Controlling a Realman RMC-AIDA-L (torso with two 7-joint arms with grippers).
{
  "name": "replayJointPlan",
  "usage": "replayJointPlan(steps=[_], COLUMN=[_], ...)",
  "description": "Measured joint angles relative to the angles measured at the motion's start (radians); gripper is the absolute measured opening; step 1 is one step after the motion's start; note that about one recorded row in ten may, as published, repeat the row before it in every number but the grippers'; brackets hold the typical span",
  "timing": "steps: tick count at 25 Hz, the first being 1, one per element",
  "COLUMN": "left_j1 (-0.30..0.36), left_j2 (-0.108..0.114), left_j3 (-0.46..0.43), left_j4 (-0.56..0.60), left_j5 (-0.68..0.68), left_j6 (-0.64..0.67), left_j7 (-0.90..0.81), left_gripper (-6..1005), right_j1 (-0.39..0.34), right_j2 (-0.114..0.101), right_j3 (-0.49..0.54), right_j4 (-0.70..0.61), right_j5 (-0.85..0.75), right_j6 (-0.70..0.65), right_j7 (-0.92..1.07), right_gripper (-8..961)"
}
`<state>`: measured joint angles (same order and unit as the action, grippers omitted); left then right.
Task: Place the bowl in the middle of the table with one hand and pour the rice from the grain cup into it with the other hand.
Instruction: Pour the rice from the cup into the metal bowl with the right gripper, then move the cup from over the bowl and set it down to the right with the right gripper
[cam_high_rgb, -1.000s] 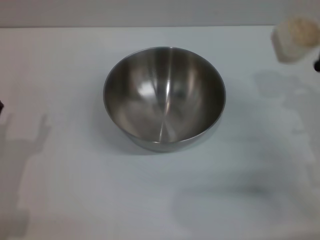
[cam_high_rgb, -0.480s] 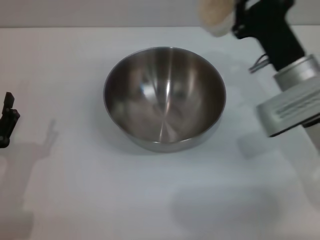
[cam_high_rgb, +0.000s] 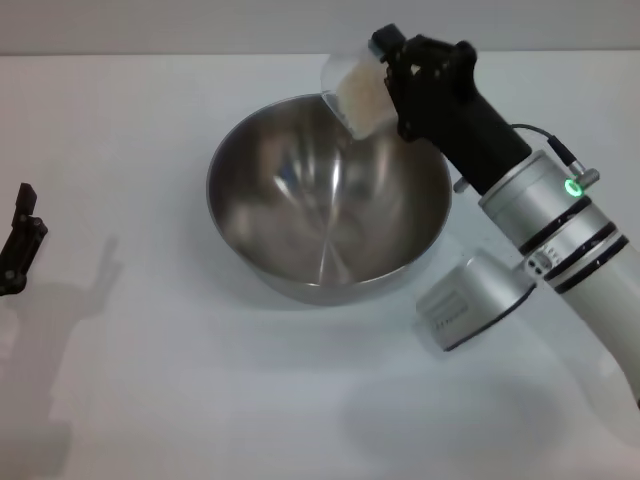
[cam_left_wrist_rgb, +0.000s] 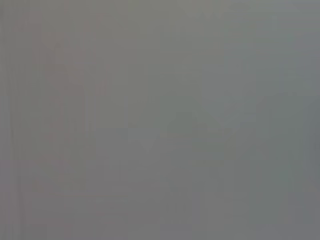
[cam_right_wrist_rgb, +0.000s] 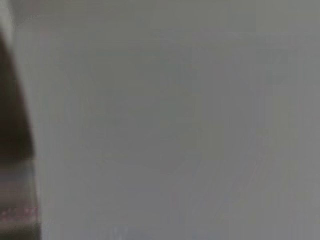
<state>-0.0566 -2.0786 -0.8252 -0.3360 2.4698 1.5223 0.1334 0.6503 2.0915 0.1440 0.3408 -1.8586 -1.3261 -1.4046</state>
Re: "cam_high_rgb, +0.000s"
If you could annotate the stainless steel mixing bowl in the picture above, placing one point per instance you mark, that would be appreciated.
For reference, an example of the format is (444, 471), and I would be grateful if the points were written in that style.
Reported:
(300, 210)

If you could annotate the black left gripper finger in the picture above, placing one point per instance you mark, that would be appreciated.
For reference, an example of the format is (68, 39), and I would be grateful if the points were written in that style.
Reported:
(22, 240)

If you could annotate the white rice grains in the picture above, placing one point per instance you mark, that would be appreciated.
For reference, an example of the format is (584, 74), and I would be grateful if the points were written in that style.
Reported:
(362, 97)

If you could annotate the clear plastic measuring cup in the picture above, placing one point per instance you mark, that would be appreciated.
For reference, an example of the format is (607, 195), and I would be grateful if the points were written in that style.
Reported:
(332, 80)

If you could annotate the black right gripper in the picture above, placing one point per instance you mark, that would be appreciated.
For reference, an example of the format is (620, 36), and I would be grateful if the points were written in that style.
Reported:
(450, 110)

